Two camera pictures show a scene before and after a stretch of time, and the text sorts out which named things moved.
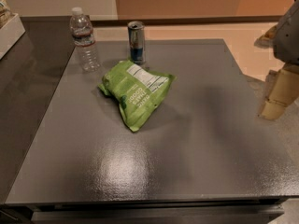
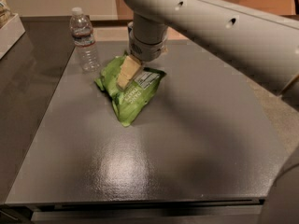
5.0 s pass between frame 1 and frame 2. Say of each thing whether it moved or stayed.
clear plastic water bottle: stayed
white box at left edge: stayed
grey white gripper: moved
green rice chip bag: moved
